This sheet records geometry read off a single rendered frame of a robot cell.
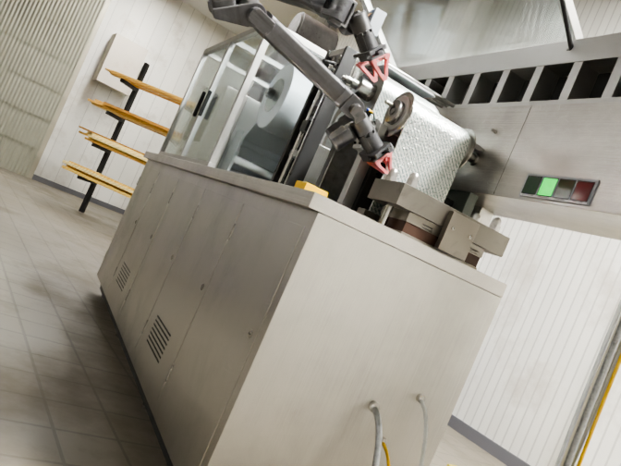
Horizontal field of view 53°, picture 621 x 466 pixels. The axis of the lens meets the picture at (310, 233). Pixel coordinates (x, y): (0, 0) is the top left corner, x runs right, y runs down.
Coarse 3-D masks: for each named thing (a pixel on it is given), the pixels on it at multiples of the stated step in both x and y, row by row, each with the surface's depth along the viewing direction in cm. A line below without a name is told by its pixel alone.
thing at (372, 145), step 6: (372, 132) 178; (360, 138) 177; (366, 138) 177; (372, 138) 177; (378, 138) 178; (366, 144) 178; (372, 144) 178; (378, 144) 178; (384, 144) 178; (390, 144) 177; (366, 150) 179; (372, 150) 178; (378, 150) 178; (372, 156) 177; (378, 156) 176
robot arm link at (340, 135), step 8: (352, 104) 170; (352, 112) 170; (360, 112) 170; (344, 120) 175; (352, 120) 173; (360, 120) 173; (328, 128) 177; (336, 128) 175; (344, 128) 175; (328, 136) 176; (336, 136) 176; (344, 136) 176; (336, 144) 176; (344, 144) 177
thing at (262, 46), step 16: (256, 32) 286; (208, 48) 365; (320, 48) 278; (256, 64) 267; (192, 80) 372; (208, 96) 314; (240, 96) 267; (192, 128) 319; (224, 128) 266; (224, 144) 267; (192, 160) 292; (208, 160) 268
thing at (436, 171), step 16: (400, 144) 184; (416, 144) 186; (400, 160) 185; (416, 160) 187; (432, 160) 189; (448, 160) 192; (400, 176) 186; (432, 176) 190; (448, 176) 192; (432, 192) 191
